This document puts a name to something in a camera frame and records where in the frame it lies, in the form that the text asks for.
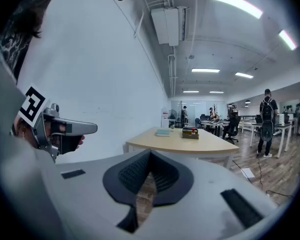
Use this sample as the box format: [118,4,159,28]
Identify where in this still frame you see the black floor cable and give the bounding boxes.
[257,156,294,198]

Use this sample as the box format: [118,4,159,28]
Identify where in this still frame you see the person's black printed shirt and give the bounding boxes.
[0,0,45,84]

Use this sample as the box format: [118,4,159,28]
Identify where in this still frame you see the person's left forearm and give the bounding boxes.
[11,116,38,149]

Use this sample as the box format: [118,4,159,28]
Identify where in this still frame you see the person's left hand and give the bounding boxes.
[61,134,87,155]

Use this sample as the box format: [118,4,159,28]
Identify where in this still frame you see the white office desk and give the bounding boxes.
[249,122,298,159]

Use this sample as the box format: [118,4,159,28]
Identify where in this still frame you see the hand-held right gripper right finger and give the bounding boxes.
[139,148,279,240]

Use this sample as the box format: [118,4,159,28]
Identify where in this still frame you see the black office chair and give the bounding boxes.
[222,115,242,145]

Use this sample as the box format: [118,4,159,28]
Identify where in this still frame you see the white cabinet red label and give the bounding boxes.
[161,109,170,129]

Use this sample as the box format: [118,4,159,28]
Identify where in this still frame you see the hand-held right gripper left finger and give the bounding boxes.
[46,148,151,240]

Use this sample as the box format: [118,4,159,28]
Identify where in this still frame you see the black standing fan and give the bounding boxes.
[169,108,179,129]

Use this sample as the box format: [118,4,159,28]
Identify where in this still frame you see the black backpack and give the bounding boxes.
[261,98,275,123]

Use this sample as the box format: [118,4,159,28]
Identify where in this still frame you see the teal book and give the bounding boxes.
[154,128,171,138]

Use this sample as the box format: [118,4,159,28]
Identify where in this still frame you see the white meeting table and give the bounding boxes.
[201,120,232,138]

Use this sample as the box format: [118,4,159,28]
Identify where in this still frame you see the grey box with yellow interior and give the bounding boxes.
[181,127,200,140]

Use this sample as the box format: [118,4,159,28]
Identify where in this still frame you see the white wall air conditioner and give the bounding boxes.
[150,5,191,47]

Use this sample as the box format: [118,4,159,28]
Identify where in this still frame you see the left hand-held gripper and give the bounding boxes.
[16,83,99,164]

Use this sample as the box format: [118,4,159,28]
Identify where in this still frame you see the white ceiling pipes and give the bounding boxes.
[166,45,179,98]

